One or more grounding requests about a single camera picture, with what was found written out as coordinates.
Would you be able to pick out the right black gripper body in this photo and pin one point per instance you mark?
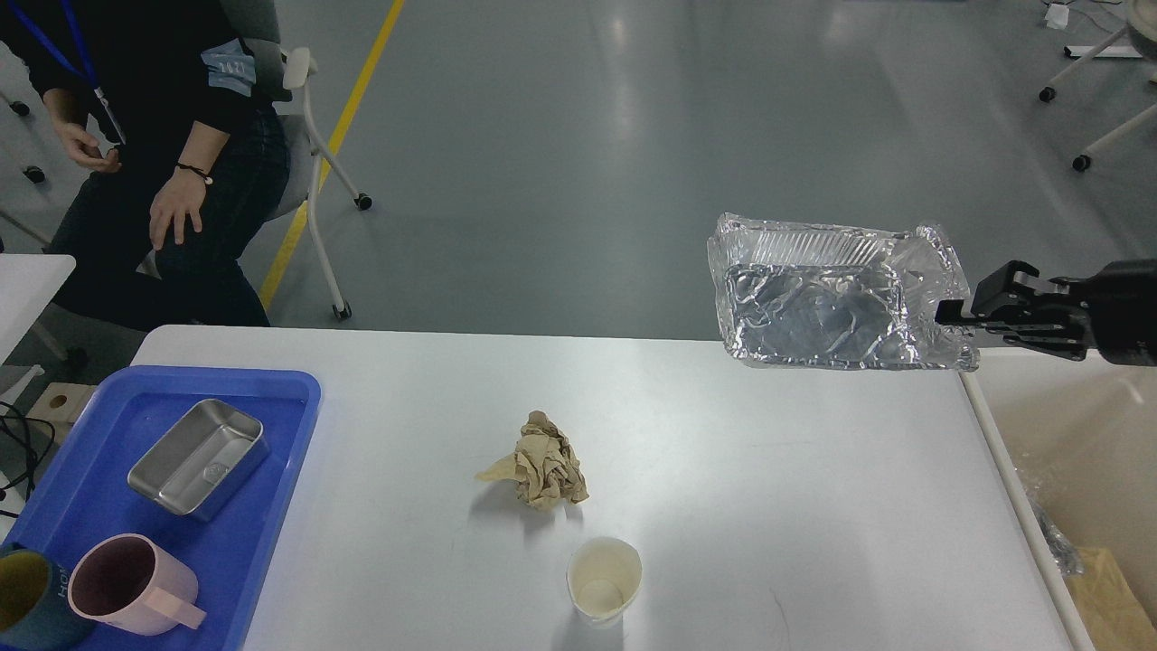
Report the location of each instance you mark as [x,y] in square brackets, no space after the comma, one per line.
[1121,305]

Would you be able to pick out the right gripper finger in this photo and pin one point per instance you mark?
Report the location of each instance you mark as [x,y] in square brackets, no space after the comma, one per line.
[1065,345]
[1016,298]

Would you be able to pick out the aluminium foil tray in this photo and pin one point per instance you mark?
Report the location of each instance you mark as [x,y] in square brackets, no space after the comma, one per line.
[790,294]

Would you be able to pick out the white paper cup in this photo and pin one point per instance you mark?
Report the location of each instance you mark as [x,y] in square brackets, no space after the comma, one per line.
[604,576]

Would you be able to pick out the steel rectangular container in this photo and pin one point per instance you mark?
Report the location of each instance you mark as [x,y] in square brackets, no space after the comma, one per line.
[201,462]

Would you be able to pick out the pink mug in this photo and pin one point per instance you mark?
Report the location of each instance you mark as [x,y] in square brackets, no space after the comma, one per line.
[131,583]

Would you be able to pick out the white plastic bin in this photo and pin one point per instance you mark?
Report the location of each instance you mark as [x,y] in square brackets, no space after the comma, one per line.
[1074,446]

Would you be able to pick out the crumpled brown paper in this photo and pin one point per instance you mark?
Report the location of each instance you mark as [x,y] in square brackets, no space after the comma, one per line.
[543,466]

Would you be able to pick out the person in black clothes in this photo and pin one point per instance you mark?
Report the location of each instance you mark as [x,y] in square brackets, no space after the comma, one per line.
[159,102]

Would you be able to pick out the blue plastic tray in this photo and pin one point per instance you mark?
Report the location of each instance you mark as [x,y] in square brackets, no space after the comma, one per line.
[84,497]

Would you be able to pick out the wooden block with hole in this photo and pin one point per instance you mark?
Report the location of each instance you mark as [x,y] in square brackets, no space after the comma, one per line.
[55,412]

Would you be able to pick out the white side table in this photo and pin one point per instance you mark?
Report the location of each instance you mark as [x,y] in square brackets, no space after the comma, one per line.
[28,284]

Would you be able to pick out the blue mug yellow inside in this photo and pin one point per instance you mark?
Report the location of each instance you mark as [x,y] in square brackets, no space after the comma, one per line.
[35,610]

